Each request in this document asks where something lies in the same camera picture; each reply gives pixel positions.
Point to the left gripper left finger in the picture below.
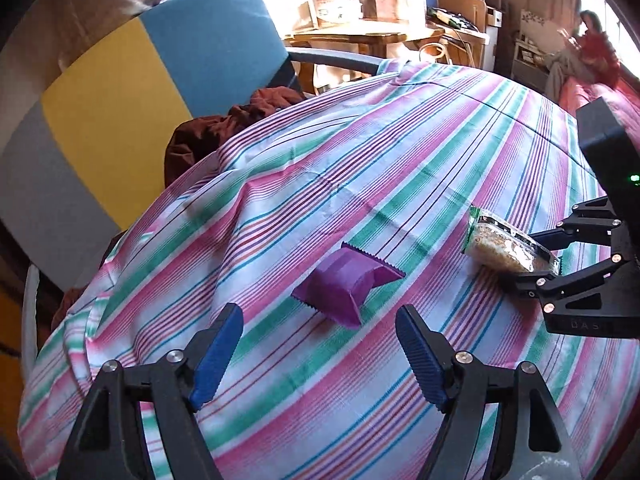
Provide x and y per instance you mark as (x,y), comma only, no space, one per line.
(108,441)

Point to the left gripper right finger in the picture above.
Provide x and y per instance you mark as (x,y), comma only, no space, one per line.
(530,440)

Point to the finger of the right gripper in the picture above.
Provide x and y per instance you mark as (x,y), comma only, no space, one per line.
(590,222)
(590,289)

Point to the striped pink green bedsheet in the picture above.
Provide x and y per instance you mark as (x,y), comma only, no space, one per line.
(390,165)

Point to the wooden desk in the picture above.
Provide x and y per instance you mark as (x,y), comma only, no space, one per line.
(374,38)

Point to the grey yellow blue chair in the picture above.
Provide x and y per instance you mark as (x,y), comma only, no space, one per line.
(87,158)

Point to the dark red cloth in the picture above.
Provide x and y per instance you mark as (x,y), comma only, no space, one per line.
(197,138)

